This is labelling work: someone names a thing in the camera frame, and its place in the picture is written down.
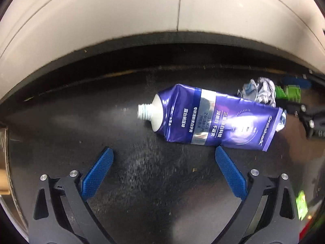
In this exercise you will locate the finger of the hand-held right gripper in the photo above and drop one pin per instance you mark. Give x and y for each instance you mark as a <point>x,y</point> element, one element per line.
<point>295,81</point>
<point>313,122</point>

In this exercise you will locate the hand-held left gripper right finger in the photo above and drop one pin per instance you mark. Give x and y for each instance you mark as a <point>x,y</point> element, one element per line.
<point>229,171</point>

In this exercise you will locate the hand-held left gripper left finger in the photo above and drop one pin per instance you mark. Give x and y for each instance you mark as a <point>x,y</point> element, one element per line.
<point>97,172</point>

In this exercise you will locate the green toy truck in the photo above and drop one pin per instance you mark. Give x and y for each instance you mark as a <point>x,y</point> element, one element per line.
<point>290,92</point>

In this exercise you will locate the purple toothpaste tube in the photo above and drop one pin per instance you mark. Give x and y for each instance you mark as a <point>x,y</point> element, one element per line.
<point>203,117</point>

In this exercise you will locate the crumpled grey blue wrapper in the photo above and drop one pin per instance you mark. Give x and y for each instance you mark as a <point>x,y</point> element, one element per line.
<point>259,91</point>

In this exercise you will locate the small green snack bag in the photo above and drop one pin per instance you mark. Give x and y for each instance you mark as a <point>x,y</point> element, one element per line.
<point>302,205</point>

